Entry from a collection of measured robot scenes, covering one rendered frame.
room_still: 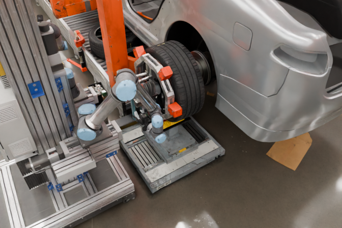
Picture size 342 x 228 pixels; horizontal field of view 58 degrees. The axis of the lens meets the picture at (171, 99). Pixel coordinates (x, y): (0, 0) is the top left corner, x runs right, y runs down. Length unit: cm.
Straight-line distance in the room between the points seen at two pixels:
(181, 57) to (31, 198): 165
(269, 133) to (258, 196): 87
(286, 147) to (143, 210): 157
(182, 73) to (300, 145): 166
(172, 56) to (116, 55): 64
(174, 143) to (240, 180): 70
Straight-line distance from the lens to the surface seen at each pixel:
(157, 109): 214
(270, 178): 312
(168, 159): 291
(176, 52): 239
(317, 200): 313
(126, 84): 178
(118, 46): 277
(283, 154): 333
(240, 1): 203
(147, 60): 240
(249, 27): 197
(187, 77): 232
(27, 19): 190
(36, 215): 275
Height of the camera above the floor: 243
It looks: 40 degrees down
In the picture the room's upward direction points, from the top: straight up
